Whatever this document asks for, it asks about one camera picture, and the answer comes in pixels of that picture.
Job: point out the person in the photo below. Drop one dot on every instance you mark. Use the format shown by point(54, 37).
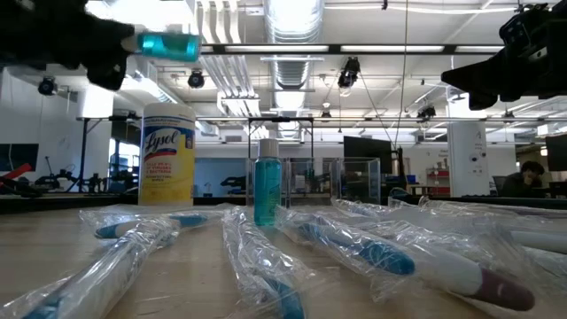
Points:
point(522, 181)

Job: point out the teal mouthwash bottle white cap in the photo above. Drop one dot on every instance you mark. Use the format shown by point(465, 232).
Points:
point(267, 190)
point(170, 46)

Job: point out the black robot arm on bench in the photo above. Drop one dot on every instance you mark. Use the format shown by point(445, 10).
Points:
point(55, 181)

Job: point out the white building column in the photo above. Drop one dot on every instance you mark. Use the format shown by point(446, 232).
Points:
point(465, 150)

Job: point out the clear acrylic organizer box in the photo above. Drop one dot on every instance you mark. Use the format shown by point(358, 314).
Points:
point(354, 181)

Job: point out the black computer monitor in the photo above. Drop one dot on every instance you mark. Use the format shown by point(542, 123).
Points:
point(367, 153)
point(557, 153)

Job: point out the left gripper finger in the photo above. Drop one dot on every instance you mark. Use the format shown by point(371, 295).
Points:
point(97, 31)
point(111, 52)

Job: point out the yellow white Lysol wipes canister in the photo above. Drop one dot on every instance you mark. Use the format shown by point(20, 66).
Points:
point(167, 177)

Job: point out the silver ceiling duct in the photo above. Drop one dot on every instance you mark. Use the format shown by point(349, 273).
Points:
point(294, 17)

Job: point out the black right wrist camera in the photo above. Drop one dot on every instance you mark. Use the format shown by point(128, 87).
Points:
point(522, 26)

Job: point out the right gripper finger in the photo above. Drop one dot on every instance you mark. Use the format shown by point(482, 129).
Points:
point(483, 86)
point(483, 66)

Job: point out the red bar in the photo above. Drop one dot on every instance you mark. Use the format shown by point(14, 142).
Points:
point(17, 172)

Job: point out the purple white toothbrush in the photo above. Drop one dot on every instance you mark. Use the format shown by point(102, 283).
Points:
point(500, 290)

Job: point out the black frame stand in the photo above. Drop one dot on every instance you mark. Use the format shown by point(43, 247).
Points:
point(83, 155)

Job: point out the black ceiling spotlight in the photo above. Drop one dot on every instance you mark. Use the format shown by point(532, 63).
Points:
point(349, 71)
point(426, 112)
point(47, 86)
point(196, 80)

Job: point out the black aluminium table frame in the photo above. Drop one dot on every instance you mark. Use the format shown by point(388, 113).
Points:
point(66, 201)

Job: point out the red storage shelf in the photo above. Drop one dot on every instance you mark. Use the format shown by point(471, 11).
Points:
point(438, 175)

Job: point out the dark wall screen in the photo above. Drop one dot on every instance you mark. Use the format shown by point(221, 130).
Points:
point(20, 155)

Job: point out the black overhead light bar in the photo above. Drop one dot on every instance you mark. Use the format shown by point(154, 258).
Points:
point(334, 49)

